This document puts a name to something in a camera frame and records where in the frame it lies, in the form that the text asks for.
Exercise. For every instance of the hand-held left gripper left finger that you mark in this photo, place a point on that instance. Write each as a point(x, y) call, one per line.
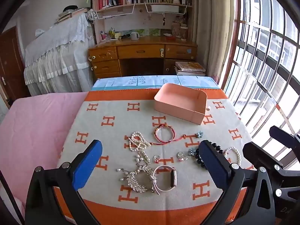
point(88, 163)

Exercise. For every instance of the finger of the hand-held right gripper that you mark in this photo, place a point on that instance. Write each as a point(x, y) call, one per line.
point(284, 134)
point(260, 153)

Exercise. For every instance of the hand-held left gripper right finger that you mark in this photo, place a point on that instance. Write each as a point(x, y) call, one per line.
point(214, 165)

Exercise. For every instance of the blue flower earring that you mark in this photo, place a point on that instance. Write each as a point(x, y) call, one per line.
point(192, 151)
point(200, 135)

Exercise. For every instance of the pink wrist watch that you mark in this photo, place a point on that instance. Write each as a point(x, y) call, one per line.
point(173, 180)

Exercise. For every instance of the silver pearl hair clip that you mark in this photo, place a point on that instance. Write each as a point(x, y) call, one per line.
point(143, 155)

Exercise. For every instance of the pink tray box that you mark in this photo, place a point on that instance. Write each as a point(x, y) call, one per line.
point(178, 98)

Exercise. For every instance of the grey orange patterned blanket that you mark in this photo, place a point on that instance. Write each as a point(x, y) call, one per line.
point(140, 126)

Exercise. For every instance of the pink bed sheet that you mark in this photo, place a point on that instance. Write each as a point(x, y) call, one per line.
point(35, 126)

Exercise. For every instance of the window with metal grille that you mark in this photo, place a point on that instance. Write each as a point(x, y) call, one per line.
point(264, 63)

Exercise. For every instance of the blue patterned sheet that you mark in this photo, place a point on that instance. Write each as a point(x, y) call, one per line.
point(117, 82)

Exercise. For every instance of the stack of large books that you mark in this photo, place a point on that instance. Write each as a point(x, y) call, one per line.
point(189, 68)

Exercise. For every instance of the white cloth-covered furniture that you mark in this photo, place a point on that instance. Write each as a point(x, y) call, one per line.
point(58, 46)

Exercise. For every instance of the wooden desk with drawers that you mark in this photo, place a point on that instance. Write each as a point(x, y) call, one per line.
point(140, 50)

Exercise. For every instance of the brown wooden door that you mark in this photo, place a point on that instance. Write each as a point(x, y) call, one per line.
point(11, 63)

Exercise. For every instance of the pen holder with pens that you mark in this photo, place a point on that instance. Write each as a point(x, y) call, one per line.
point(104, 36)

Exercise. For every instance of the beige curtain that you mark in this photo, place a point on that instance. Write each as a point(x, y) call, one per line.
point(211, 28)

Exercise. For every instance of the white mug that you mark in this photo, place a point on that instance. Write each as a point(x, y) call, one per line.
point(134, 35)

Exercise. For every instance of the brown patterned bag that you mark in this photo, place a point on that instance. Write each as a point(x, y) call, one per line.
point(179, 30)

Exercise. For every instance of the wooden bookshelf hutch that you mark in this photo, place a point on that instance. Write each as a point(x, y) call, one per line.
point(140, 23)

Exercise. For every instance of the pile of books on cover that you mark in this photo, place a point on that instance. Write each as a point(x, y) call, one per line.
point(68, 14)

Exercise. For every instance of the hanging keys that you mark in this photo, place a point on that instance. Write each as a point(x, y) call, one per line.
point(164, 20)

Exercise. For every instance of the row of red books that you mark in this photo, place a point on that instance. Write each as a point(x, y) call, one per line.
point(106, 2)

